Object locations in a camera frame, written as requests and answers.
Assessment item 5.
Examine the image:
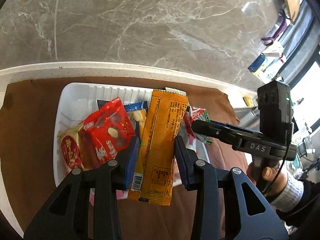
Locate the red white small packet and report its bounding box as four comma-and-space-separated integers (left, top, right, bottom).
179, 105, 212, 154

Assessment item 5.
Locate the pink long snack packet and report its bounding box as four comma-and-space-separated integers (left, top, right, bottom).
89, 188, 129, 206

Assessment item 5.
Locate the orange long snack packet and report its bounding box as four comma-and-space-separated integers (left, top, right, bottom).
127, 90, 189, 206

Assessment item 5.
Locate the red Milkes chocolate bag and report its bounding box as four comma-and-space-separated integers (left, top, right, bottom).
79, 98, 135, 170

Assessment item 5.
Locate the gold red pie packet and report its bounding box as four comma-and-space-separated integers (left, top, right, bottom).
57, 123, 85, 172

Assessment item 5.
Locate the dark blue red snack packet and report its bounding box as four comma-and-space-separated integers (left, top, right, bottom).
124, 101, 148, 138

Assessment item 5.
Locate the white and red snack bag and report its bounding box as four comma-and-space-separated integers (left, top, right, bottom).
165, 87, 187, 96

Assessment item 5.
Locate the black cookie snack packet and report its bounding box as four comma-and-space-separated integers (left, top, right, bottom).
97, 100, 109, 109

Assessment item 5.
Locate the right grey sleeve forearm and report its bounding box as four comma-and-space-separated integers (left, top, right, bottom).
268, 175, 319, 228

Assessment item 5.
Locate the person's right hand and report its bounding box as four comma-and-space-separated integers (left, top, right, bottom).
259, 164, 288, 198

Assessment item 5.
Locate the yellow sponge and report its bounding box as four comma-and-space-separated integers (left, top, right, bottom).
243, 96, 255, 107

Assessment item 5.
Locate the dark blue cup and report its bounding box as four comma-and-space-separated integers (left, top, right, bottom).
248, 53, 267, 73

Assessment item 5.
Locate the white ribbed plastic tray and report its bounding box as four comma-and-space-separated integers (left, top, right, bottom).
53, 81, 211, 188

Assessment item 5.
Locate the purple hanging tool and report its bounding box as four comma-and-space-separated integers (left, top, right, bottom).
261, 10, 287, 47

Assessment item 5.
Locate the brown cloth mat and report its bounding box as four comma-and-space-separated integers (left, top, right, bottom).
1, 77, 239, 239

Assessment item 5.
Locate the black camera box right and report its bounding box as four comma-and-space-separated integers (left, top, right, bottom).
257, 80, 293, 145

